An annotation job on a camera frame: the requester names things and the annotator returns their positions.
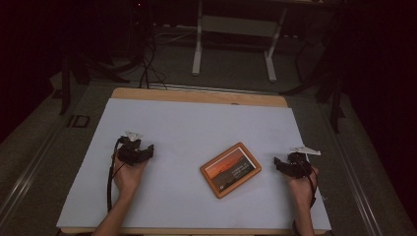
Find white paper sheet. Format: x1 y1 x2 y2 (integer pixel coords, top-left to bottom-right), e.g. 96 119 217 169
56 97 332 231

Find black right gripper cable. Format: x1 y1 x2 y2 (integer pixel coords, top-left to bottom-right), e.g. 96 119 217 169
290 160 320 236

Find person's left hand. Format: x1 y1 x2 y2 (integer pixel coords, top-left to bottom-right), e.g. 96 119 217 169
111 153 149 202

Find person's right hand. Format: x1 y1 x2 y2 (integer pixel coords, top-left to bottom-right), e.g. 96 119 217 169
282 165 320 208

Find black floor bracket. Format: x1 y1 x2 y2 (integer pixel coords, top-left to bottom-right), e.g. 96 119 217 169
66 114 91 129

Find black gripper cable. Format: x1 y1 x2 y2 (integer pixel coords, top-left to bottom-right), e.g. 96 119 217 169
290 160 320 236
105 139 128 213

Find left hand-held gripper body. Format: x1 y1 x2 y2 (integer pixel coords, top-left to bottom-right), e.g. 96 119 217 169
115 131 148 167

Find black metal stand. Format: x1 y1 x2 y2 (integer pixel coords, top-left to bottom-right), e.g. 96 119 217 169
58 52 132 116
280 38 347 135

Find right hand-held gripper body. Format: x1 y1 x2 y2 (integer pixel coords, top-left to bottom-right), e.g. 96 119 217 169
284 146 322 180

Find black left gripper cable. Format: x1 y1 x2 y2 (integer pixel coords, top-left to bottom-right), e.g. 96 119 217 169
105 139 128 213

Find black floor cables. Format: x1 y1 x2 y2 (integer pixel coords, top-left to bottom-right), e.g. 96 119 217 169
137 19 169 90

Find wooden photo frame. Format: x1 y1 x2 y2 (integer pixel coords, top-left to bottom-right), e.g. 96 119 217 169
199 142 263 200

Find white metal desk frame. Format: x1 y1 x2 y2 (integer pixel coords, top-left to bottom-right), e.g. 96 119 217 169
191 0 289 84

